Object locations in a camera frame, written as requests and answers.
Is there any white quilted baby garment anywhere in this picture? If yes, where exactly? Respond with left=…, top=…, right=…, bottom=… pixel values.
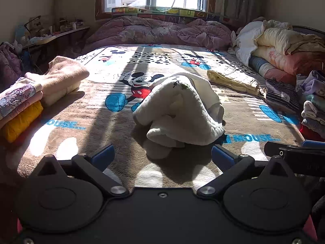
left=133, top=72, right=225, bottom=159

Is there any pile of mixed clothes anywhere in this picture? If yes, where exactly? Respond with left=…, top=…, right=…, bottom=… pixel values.
left=296, top=70, right=324, bottom=142

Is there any Mickey Mouse fleece blanket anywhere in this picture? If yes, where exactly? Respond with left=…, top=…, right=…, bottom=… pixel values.
left=4, top=43, right=305, bottom=191

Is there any navy striped garment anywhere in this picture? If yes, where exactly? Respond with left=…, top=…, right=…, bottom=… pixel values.
left=265, top=78, right=300, bottom=112

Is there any folded yellow garment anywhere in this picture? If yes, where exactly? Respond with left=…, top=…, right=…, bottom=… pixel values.
left=1, top=101, right=43, bottom=143

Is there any folded cream quilted cloth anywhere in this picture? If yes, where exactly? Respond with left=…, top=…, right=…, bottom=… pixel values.
left=207, top=69, right=265, bottom=96

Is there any folded pink fleece garment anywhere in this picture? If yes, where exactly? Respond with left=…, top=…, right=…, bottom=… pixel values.
left=24, top=56, right=89, bottom=107

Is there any purple cream sweatshirt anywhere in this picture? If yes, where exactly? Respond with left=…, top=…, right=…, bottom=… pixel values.
left=0, top=77, right=43, bottom=128

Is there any purple jacket at bedside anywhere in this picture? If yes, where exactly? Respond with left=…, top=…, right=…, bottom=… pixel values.
left=0, top=44, right=22, bottom=88

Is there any white crumpled sheet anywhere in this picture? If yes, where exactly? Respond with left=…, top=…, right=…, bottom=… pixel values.
left=227, top=20, right=292, bottom=67

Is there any cluttered side table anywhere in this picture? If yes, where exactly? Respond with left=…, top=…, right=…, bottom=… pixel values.
left=18, top=18, right=90, bottom=66

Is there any purple crumpled quilt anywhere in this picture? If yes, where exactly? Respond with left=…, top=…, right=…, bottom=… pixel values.
left=83, top=16, right=232, bottom=53

